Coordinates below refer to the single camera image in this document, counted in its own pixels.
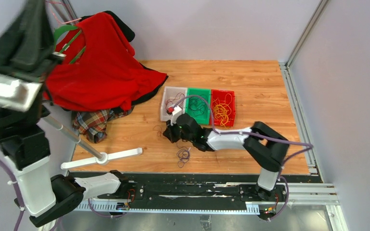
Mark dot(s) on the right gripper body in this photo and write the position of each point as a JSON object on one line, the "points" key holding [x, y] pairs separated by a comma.
{"points": [[176, 134]]}

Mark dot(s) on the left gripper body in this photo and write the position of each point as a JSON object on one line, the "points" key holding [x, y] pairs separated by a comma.
{"points": [[13, 59]]}

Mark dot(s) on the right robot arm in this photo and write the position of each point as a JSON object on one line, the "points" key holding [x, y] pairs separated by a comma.
{"points": [[266, 146]]}

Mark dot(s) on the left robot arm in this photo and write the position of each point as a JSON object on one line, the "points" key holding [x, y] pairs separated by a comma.
{"points": [[26, 151]]}

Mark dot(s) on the green plastic bin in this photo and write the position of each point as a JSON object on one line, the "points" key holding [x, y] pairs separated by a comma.
{"points": [[196, 107]]}

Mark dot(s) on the white plastic bin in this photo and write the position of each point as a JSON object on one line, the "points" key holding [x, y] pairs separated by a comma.
{"points": [[171, 96]]}

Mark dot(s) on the green clothes hanger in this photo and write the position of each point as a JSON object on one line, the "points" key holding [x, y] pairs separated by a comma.
{"points": [[69, 42]]}

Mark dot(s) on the pink clothes hanger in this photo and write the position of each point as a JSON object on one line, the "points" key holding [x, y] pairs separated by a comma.
{"points": [[63, 12]]}

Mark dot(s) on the red plastic bin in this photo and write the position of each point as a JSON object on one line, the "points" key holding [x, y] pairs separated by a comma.
{"points": [[223, 107]]}

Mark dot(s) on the white clothes rack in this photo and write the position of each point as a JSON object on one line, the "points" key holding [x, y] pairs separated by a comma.
{"points": [[100, 158]]}

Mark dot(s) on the red t-shirt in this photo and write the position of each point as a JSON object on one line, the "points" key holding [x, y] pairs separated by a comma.
{"points": [[62, 89]]}

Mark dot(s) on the plaid shirt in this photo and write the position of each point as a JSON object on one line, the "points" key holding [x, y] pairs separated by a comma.
{"points": [[93, 124]]}

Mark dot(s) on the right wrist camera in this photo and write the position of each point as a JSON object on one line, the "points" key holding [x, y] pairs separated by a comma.
{"points": [[174, 112]]}

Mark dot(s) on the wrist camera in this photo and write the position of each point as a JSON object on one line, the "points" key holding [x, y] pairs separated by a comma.
{"points": [[17, 94], [174, 112]]}

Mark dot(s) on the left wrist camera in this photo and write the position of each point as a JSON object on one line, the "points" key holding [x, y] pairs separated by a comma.
{"points": [[17, 94]]}

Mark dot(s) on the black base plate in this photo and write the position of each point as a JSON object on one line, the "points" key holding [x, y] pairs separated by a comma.
{"points": [[193, 192]]}

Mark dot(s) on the aluminium frame rail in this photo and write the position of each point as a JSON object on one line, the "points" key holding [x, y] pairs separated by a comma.
{"points": [[306, 193]]}

